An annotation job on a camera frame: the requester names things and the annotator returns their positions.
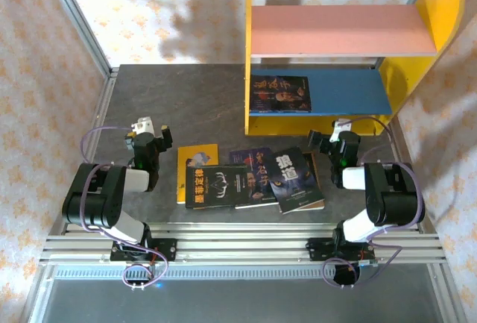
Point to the yellow pink blue bookshelf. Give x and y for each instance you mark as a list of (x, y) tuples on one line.
[(335, 28)]

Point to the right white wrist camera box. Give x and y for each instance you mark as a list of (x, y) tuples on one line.
[(341, 127)]

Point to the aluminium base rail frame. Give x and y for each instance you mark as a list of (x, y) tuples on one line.
[(242, 233)]

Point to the purple gold calligraphy book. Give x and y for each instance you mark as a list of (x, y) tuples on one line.
[(257, 188)]

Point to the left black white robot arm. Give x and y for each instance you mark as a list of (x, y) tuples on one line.
[(97, 203)]

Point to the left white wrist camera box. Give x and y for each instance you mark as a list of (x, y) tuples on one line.
[(143, 124)]

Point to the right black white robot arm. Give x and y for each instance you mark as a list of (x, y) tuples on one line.
[(395, 196)]

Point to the dark portrait cover book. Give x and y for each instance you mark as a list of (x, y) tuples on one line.
[(279, 91)]

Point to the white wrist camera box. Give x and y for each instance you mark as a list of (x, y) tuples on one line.
[(143, 124), (341, 127)]

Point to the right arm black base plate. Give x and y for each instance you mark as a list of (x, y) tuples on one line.
[(316, 248)]

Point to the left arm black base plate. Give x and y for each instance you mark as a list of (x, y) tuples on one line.
[(167, 248)]

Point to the wolf face cover book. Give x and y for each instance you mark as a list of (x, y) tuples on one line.
[(294, 181)]

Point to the black orange title book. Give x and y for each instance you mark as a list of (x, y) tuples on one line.
[(216, 188)]

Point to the yellow cartoon cover book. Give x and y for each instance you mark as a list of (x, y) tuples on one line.
[(194, 151)]

